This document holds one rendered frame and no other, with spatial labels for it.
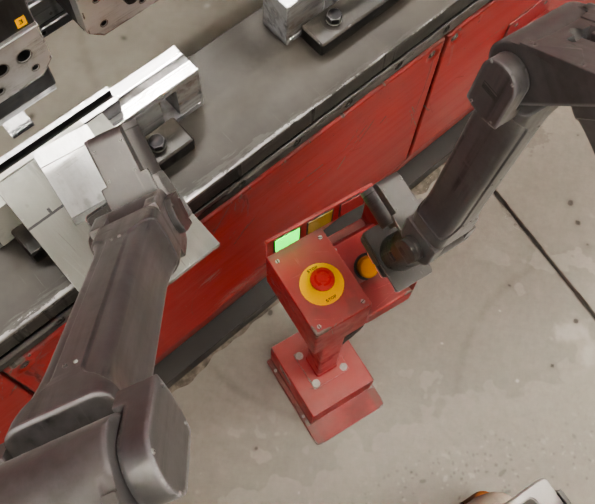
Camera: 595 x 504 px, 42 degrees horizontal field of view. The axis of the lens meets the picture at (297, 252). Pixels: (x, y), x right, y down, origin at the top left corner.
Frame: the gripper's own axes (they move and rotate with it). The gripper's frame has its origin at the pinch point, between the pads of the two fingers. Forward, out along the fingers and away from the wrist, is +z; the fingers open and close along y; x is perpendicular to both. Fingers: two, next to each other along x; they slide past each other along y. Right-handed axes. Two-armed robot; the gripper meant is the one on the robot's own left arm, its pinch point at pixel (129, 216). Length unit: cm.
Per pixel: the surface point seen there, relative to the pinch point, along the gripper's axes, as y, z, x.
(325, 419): -18, 78, 76
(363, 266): -29.0, 20.8, 31.8
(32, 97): 0.0, 7.3, -18.4
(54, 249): 9.4, 9.1, -1.3
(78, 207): 3.5, 10.4, -3.9
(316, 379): -21, 72, 64
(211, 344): -8, 91, 47
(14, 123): 2.9, 18.6, -17.9
